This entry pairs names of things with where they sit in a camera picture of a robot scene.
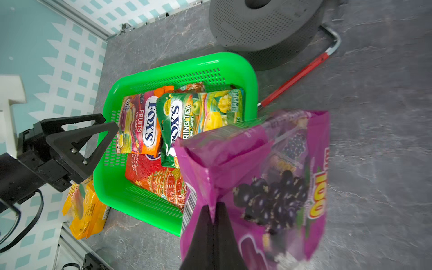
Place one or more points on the green plastic basket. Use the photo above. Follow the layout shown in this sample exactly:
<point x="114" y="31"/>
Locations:
<point x="112" y="187"/>

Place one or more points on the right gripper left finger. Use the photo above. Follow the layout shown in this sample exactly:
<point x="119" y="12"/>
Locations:
<point x="200" y="255"/>

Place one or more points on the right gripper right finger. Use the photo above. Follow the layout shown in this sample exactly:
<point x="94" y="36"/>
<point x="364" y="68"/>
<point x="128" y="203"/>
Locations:
<point x="226" y="254"/>

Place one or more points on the yellow candy bag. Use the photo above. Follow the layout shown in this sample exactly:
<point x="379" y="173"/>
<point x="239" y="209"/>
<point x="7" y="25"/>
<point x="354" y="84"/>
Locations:
<point x="86" y="214"/>

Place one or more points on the orange candy bag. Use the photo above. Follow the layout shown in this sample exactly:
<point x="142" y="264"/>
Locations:
<point x="139" y="128"/>

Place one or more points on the purple candy bag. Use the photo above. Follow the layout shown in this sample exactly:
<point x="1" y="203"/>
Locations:
<point x="272" y="175"/>

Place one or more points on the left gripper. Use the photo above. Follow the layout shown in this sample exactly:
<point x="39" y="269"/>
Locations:
<point x="48" y="153"/>

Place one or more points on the red candy bag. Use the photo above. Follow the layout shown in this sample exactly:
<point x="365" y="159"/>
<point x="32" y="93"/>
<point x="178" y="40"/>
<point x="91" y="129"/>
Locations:
<point x="147" y="173"/>

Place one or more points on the green Fox's candy bag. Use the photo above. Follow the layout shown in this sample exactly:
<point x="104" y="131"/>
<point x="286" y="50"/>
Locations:
<point x="183" y="115"/>

